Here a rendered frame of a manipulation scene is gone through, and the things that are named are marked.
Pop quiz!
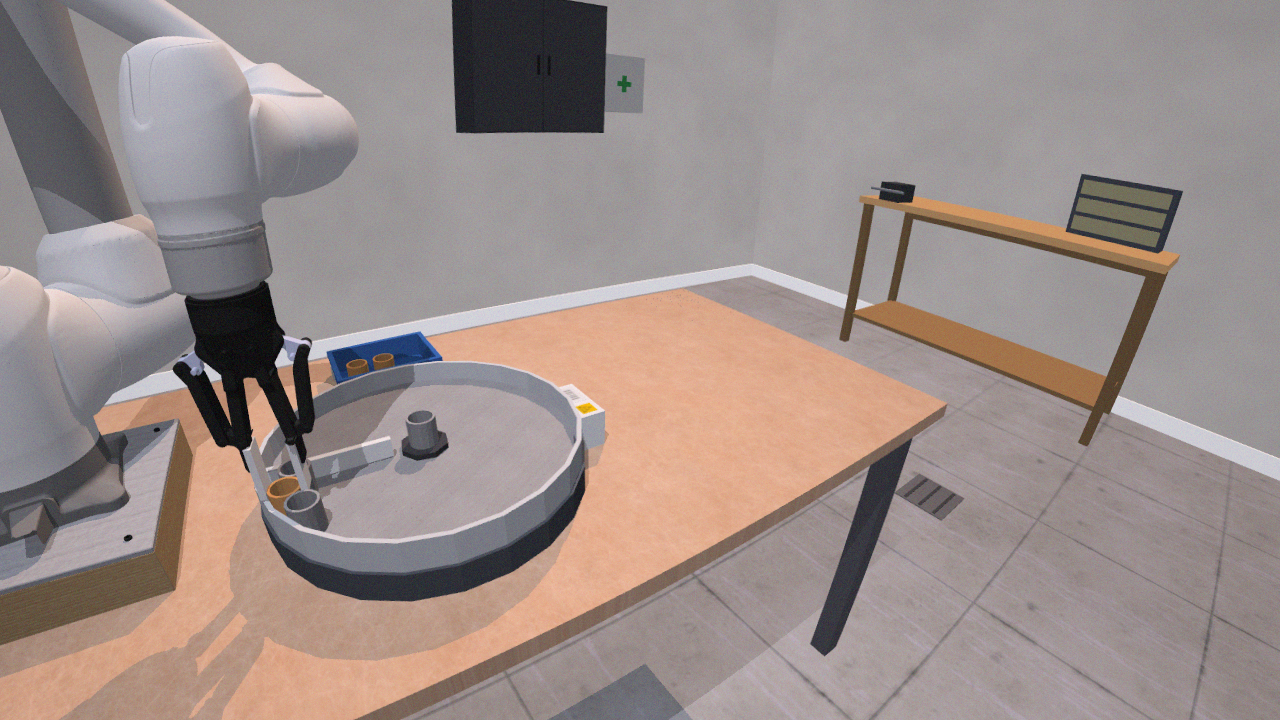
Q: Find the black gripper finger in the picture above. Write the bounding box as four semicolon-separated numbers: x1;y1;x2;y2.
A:
244;334;315;489
173;350;271;501

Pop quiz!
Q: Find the grey metal bushing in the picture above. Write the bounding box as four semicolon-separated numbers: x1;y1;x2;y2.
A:
284;489;329;532
404;409;439;450
276;457;319;491

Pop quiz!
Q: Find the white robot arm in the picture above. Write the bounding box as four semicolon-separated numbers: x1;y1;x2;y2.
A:
0;0;358;547

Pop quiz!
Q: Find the blue square tray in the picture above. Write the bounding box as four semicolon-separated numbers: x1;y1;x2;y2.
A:
326;332;443;384

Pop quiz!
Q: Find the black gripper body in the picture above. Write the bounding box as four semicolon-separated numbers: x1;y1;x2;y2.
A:
184;281;285;380

